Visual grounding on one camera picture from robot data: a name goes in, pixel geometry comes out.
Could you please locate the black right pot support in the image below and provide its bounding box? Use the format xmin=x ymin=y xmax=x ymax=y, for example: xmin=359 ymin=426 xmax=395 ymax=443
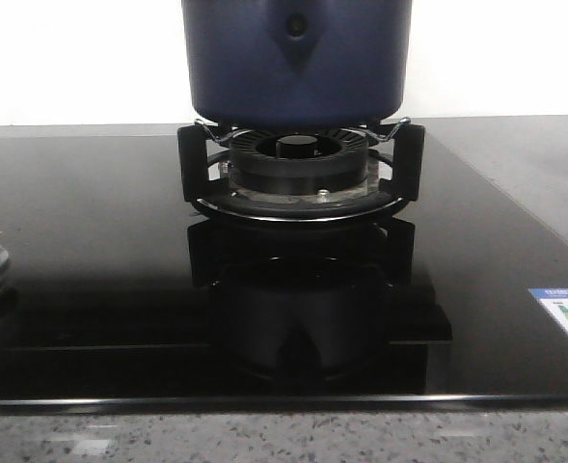
xmin=177 ymin=118 xmax=425 ymax=224

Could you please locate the right gas burner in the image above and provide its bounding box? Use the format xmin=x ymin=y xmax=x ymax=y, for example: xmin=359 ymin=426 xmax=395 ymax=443
xmin=217 ymin=128 xmax=388 ymax=209

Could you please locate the black glass gas stove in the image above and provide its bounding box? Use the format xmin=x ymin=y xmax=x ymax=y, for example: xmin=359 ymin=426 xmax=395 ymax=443
xmin=0 ymin=129 xmax=568 ymax=414

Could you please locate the blue saucepan with handle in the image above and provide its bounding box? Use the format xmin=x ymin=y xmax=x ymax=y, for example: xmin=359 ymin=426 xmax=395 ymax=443
xmin=181 ymin=1 xmax=413 ymax=129

